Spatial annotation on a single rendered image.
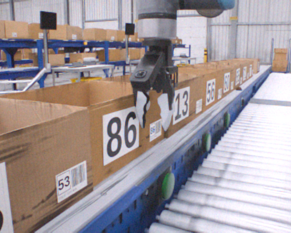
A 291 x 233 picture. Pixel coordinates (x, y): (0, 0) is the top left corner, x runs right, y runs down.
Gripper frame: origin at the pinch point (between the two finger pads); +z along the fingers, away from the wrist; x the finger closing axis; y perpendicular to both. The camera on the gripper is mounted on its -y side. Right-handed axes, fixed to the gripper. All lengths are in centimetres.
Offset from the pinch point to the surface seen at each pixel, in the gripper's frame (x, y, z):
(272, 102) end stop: -21, 173, 21
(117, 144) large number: 4.7, -8.8, 3.0
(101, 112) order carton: 4.9, -14.0, -5.4
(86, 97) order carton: 33.6, 17.4, -1.6
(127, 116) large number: 4.7, -4.1, -2.5
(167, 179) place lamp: -3.9, 0.7, 13.8
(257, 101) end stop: -9, 173, 22
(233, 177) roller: -15.8, 30.5, 23.6
